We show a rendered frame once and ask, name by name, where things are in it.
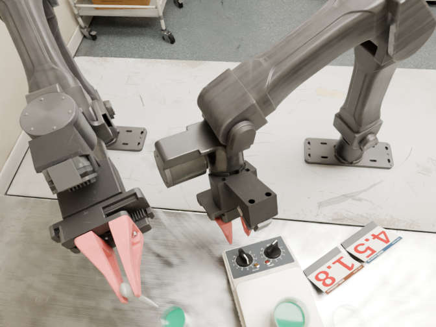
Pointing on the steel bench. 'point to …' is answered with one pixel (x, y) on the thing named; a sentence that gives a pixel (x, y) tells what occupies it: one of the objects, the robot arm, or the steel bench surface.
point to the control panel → (255, 250)
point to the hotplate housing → (254, 278)
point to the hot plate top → (267, 291)
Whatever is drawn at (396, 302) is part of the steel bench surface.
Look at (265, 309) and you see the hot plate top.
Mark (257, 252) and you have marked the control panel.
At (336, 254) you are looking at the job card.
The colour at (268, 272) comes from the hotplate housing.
